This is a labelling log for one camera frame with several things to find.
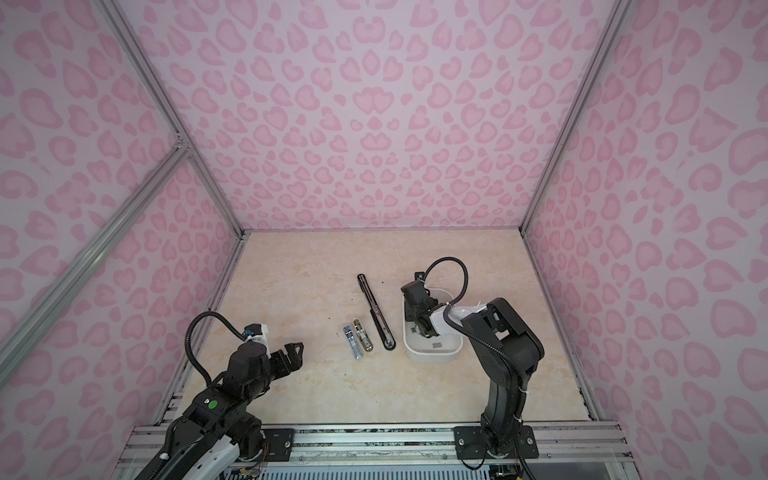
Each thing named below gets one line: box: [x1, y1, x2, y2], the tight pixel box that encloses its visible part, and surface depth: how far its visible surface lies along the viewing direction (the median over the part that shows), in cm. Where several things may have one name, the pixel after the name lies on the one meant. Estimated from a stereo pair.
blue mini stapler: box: [343, 324, 364, 361], surface depth 92 cm
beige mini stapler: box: [353, 318, 374, 352], surface depth 92 cm
